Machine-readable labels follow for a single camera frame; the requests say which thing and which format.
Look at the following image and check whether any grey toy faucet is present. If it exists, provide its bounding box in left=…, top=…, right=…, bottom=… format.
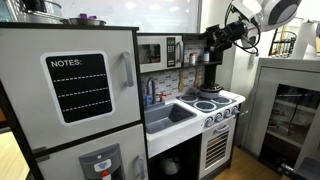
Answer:
left=145, top=77, right=157, bottom=105

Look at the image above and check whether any wooden toy spatula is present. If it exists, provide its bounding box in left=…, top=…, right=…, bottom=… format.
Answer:
left=193, top=66, right=203, bottom=89

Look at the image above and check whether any shallow metal bowl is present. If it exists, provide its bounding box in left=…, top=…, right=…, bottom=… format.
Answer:
left=60, top=17, right=108, bottom=26

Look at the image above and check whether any white oven door with vents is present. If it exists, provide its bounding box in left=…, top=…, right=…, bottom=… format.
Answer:
left=199, top=118, right=237, bottom=179

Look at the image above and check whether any black white toy kitchen unit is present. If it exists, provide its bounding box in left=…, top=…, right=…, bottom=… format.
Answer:
left=0, top=21, right=247, bottom=180

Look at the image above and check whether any fridge door with water dispenser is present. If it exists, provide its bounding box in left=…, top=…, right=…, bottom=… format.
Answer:
left=34, top=123, right=149, bottom=180

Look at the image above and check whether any black wire basket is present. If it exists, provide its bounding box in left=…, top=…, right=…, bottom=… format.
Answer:
left=269, top=30, right=298, bottom=58

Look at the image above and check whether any grey pot with black lid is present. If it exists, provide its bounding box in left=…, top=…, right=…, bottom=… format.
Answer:
left=198, top=81, right=224, bottom=99

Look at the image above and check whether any grey sink basin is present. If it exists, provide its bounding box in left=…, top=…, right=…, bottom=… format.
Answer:
left=144, top=102, right=198, bottom=135

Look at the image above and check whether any steel cooking pot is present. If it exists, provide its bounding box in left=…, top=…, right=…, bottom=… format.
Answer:
left=6, top=0, right=64, bottom=24

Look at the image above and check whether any silver toy kettle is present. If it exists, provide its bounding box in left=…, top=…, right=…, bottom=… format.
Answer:
left=159, top=152, right=181, bottom=176

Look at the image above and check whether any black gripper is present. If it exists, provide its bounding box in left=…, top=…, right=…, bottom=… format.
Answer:
left=205, top=20, right=248, bottom=53

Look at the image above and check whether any fridge door with notes chalkboard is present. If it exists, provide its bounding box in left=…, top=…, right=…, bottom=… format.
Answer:
left=0, top=26, right=142, bottom=151

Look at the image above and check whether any white shaker red top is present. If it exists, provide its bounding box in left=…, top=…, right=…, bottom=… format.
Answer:
left=188, top=52, right=197, bottom=66

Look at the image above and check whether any tan tube blue cap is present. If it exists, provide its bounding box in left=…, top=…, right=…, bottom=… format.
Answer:
left=278, top=24, right=288, bottom=56

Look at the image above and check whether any paper towel roll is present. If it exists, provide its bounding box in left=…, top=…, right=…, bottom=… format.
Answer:
left=290, top=19, right=319, bottom=61

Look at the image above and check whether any red tap handle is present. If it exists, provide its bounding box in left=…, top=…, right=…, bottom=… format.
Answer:
left=156, top=92, right=167, bottom=103

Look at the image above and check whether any wooden toy spoon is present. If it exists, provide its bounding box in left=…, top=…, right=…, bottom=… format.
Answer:
left=177, top=68, right=186, bottom=93

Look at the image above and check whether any grey cabinet with glass door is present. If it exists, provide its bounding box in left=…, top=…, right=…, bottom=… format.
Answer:
left=241, top=57, right=320, bottom=180

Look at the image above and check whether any white wall switch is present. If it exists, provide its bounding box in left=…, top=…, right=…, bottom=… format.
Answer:
left=249, top=52, right=260, bottom=66

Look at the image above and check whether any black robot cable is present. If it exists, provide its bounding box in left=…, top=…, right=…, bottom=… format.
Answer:
left=224, top=0, right=260, bottom=55

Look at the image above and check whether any toy microwave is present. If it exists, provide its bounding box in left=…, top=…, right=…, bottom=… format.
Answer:
left=137, top=34, right=185, bottom=74

